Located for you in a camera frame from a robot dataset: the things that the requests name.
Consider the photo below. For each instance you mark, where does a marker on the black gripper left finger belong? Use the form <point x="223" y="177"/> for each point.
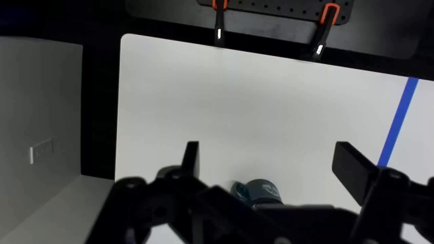
<point x="190" y="162"/>

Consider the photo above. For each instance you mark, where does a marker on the dark teal ceramic mug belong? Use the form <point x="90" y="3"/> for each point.
<point x="258" y="192"/>

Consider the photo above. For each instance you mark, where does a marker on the blue tape line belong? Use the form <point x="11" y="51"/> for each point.
<point x="404" y="104"/>

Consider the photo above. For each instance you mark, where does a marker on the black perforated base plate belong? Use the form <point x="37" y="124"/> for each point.
<point x="388" y="29"/>

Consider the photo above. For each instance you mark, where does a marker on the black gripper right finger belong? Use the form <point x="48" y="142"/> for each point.
<point x="355" y="173"/>

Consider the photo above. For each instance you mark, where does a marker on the orange black clamp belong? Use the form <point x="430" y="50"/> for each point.
<point x="327" y="20"/>
<point x="220" y="8"/>

